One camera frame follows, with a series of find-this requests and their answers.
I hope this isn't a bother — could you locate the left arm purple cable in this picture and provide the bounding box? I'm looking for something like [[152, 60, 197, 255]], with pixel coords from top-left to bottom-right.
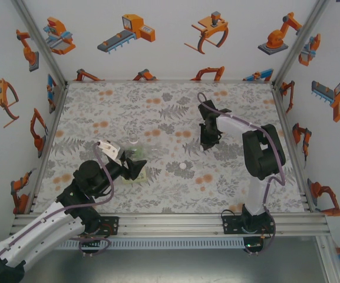
[[0, 141, 115, 274]]

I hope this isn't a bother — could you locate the aluminium frame leg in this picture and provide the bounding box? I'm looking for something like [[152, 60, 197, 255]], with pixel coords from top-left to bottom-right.
[[315, 235, 340, 283]]

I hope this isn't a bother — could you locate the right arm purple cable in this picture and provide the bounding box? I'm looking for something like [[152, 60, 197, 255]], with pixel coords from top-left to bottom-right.
[[197, 91, 287, 256]]

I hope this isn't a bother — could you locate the pale green tea label bottle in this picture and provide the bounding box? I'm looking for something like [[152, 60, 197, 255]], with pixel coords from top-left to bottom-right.
[[121, 169, 162, 186]]

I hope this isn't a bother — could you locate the aluminium side rail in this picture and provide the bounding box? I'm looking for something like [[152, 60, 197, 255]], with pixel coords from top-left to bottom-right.
[[25, 82, 70, 215], [271, 82, 318, 213]]

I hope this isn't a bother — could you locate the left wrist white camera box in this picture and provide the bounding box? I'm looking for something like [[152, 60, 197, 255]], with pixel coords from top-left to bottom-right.
[[97, 140, 121, 166]]

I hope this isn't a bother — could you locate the bright green label plastic bottle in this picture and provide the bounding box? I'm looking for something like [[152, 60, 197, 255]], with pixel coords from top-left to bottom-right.
[[119, 143, 162, 161]]

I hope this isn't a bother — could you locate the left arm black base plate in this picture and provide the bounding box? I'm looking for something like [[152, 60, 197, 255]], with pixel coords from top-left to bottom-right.
[[98, 216, 120, 236]]

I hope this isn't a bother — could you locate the long aluminium frame rail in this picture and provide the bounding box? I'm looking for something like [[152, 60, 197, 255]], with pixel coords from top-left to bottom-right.
[[9, 212, 331, 238]]

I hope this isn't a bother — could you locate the aluminium frame post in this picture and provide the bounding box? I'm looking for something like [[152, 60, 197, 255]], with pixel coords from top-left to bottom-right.
[[271, 0, 332, 88], [11, 0, 70, 87]]

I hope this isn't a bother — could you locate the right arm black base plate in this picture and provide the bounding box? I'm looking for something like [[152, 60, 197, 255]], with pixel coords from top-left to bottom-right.
[[222, 215, 276, 236]]

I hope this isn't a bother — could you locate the perforated grey cable tray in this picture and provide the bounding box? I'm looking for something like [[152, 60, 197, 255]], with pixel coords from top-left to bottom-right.
[[53, 237, 245, 250]]

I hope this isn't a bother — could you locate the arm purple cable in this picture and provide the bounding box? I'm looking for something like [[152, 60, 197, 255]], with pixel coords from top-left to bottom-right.
[[0, 141, 115, 274], [197, 91, 287, 256]]

